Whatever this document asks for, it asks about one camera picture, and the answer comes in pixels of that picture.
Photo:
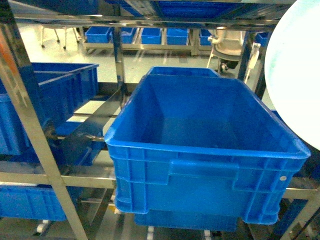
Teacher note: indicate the light blue oval tray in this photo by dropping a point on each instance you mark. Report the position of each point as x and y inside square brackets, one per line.
[292, 69]

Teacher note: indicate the blue crate left shelf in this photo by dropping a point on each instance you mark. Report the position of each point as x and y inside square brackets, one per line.
[65, 87]

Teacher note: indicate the stainless steel shelf rack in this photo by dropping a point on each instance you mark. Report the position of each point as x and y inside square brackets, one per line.
[19, 80]

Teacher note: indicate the large blue crate front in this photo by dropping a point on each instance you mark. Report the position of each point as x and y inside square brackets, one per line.
[202, 144]

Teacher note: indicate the blue crate behind front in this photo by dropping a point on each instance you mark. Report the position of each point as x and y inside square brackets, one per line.
[183, 71]

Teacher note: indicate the blue crate under front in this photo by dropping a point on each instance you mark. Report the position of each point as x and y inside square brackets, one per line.
[187, 220]

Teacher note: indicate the white office chair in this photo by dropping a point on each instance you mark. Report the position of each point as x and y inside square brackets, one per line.
[227, 46]

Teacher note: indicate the low rack with blue bins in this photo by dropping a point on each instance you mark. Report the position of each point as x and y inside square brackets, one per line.
[193, 41]

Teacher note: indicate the blue crate lower left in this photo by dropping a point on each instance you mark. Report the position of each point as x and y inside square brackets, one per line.
[38, 202]

